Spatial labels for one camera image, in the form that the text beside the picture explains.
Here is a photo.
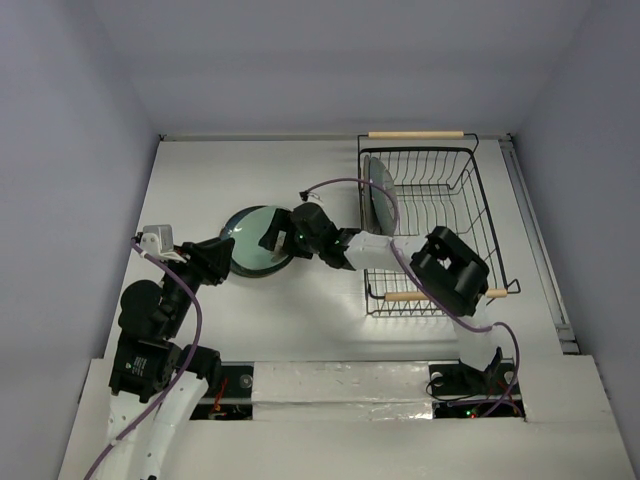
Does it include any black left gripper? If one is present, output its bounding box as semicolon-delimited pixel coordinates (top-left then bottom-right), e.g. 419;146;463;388
163;234;234;334

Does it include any light green plate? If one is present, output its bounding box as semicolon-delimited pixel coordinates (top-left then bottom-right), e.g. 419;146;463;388
227;207;296;269

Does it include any dark teal brown-rimmed plate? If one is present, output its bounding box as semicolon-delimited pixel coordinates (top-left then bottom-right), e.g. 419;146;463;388
219;205;301;278

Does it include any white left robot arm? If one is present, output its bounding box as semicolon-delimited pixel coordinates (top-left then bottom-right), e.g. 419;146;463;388
85;230;234;479

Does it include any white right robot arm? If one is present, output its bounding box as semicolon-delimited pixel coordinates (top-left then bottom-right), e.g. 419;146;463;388
258;202;503;393

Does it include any grey patterned plate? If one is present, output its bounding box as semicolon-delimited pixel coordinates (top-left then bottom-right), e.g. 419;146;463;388
363;155;397;236

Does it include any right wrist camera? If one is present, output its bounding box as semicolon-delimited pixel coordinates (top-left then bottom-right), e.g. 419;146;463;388
299;190;324;206

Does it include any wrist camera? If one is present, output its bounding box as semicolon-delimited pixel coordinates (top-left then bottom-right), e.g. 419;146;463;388
138;224;186;263
299;190;324;206

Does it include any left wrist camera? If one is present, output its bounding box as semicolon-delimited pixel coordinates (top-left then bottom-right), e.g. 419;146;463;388
138;224;186;263

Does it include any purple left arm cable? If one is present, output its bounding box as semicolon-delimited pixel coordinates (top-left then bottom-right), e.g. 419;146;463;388
79;237;206;480

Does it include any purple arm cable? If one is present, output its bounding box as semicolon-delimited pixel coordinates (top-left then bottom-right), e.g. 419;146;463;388
79;237;206;480
299;177;524;419

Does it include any black wire dish rack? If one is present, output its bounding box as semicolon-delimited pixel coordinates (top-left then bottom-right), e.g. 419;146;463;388
357;132;522;317

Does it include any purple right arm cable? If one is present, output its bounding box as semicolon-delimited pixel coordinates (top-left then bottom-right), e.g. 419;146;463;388
299;177;524;419

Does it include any aluminium rail on table edge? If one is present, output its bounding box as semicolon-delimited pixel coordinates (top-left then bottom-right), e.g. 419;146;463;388
499;134;582;355

